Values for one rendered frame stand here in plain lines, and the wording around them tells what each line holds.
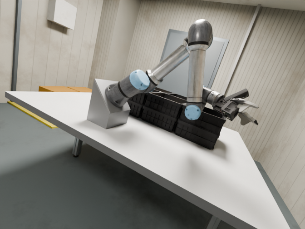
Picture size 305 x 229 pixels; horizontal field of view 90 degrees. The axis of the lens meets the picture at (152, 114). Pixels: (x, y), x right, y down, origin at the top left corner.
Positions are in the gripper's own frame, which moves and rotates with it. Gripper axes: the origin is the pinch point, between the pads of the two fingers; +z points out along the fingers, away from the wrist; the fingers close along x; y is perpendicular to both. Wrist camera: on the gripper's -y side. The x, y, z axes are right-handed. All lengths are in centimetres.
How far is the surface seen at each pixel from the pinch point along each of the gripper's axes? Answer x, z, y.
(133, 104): -7, -79, 35
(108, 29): -27, -354, -45
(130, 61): -120, -360, -43
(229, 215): 3.1, 15.5, 39.4
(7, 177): 15, -99, 145
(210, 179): -6.1, 1.2, 35.0
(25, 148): 4, -140, 144
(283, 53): -189, -99, -226
